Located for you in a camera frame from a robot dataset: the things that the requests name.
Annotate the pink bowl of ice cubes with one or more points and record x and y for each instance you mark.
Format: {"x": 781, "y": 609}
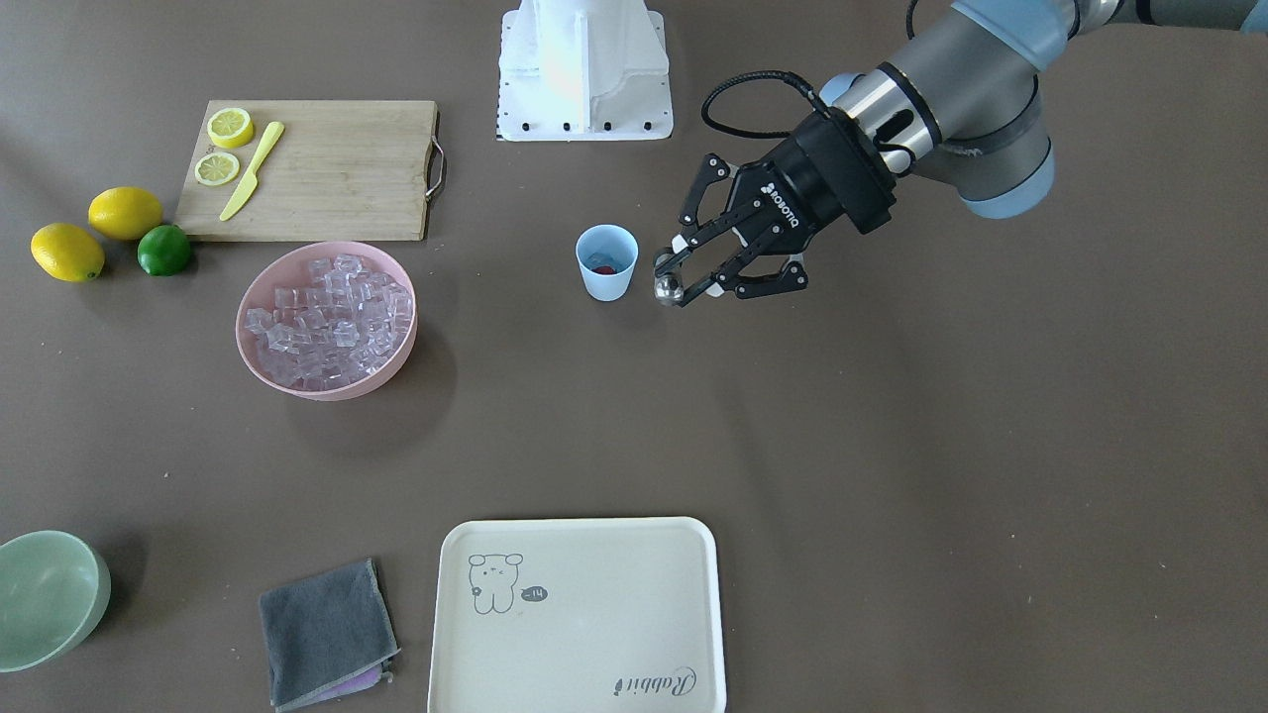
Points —
{"x": 328, "y": 322}

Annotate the grey folded cloth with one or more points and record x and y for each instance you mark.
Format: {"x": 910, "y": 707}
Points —
{"x": 326, "y": 636}

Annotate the light blue plastic cup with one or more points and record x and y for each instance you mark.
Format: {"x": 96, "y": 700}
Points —
{"x": 607, "y": 244}

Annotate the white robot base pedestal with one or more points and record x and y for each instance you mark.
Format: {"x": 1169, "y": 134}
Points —
{"x": 583, "y": 71}

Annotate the yellow lemon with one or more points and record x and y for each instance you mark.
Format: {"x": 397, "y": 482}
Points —
{"x": 68, "y": 253}
{"x": 125, "y": 213}

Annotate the wooden cutting board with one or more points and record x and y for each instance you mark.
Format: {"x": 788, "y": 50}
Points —
{"x": 342, "y": 170}

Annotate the brown table mat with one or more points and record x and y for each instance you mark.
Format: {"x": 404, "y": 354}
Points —
{"x": 976, "y": 465}

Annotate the green lime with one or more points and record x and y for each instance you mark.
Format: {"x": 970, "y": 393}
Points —
{"x": 164, "y": 250}

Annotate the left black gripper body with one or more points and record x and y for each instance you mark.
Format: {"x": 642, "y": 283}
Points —
{"x": 810, "y": 182}

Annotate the cream rabbit tray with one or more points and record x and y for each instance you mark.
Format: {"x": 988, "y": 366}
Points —
{"x": 578, "y": 615}

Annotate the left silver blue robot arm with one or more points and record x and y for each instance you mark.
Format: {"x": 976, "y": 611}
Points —
{"x": 959, "y": 103}

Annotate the green ceramic bowl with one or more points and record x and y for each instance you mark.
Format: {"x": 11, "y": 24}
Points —
{"x": 54, "y": 592}

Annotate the yellow plastic knife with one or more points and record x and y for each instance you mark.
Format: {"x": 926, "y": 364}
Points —
{"x": 249, "y": 181}

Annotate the lemon half slice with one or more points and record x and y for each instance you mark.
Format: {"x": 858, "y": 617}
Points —
{"x": 230, "y": 128}
{"x": 216, "y": 169}

